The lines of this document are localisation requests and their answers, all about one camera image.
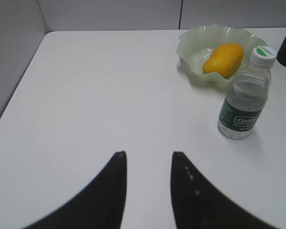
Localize pale green wavy plate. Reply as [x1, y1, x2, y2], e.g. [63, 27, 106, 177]
[176, 24, 267, 86]

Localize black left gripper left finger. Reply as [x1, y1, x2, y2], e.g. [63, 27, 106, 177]
[28, 151, 127, 229]

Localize yellow mango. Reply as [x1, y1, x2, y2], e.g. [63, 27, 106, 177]
[203, 43, 244, 78]

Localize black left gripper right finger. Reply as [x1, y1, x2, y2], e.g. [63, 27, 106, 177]
[171, 152, 286, 229]

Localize clear plastic water bottle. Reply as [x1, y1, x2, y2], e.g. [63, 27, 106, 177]
[218, 46, 277, 139]

